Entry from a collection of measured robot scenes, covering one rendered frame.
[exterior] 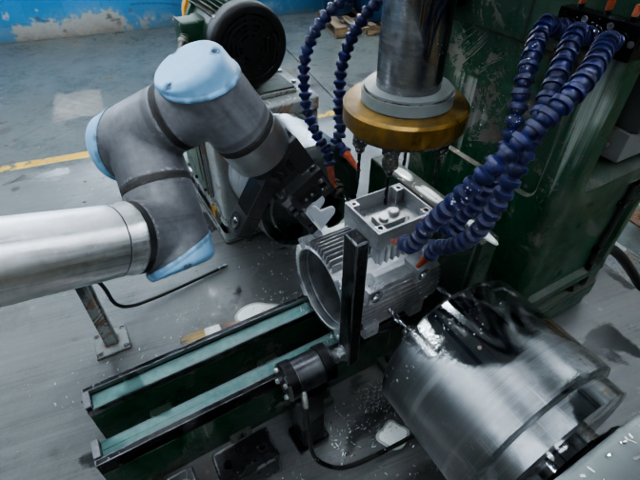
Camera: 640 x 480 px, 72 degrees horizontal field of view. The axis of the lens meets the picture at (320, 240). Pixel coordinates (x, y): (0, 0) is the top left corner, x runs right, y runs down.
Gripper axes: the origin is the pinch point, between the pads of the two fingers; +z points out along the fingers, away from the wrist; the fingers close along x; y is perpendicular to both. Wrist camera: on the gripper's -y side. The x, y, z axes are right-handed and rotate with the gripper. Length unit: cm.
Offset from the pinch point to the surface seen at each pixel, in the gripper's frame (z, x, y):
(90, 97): 85, 369, -71
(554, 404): -2.7, -44.0, 7.5
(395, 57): -23.3, -7.7, 22.4
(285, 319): 11.0, -2.0, -15.4
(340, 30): 216, 398, 172
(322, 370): -0.5, -21.5, -12.2
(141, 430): -3.7, -10.4, -40.8
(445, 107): -15.4, -12.3, 24.2
